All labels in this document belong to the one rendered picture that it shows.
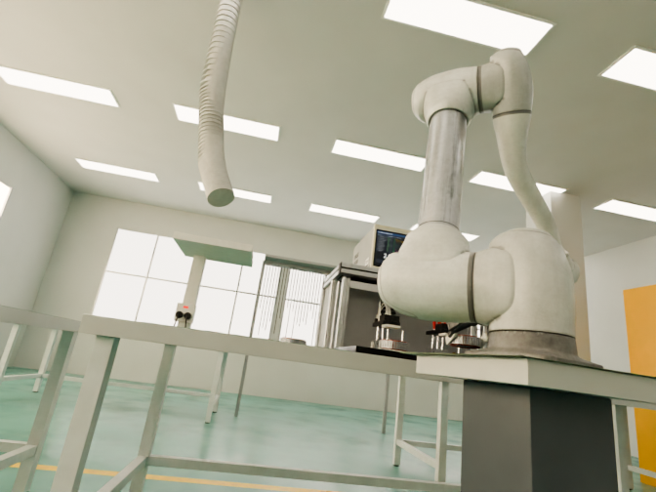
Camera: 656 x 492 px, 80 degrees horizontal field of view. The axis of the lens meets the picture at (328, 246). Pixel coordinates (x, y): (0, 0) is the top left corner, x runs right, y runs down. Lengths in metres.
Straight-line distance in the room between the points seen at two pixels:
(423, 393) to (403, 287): 7.73
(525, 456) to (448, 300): 0.30
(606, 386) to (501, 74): 0.81
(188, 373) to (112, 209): 3.52
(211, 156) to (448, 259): 1.92
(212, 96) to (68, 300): 6.33
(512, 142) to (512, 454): 0.79
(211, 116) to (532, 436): 2.45
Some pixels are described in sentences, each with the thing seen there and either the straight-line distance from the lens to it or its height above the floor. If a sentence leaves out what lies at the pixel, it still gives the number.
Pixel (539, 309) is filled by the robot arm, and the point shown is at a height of 0.85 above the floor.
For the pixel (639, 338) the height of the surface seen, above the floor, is 1.40.
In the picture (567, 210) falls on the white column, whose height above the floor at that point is 3.06.
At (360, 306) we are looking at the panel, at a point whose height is 0.97.
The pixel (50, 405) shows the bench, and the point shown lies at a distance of 2.30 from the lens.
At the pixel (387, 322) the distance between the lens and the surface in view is 1.57.
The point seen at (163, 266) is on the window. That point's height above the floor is 2.11.
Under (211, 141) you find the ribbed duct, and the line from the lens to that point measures 2.63.
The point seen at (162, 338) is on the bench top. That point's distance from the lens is 1.21.
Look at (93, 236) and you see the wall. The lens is 8.72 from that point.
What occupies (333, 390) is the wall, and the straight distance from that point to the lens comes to 8.02.
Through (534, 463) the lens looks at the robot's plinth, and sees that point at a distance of 0.77.
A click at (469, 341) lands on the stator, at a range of 1.43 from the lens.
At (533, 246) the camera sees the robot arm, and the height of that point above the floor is 0.97.
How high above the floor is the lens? 0.70
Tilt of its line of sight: 17 degrees up
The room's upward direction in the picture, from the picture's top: 8 degrees clockwise
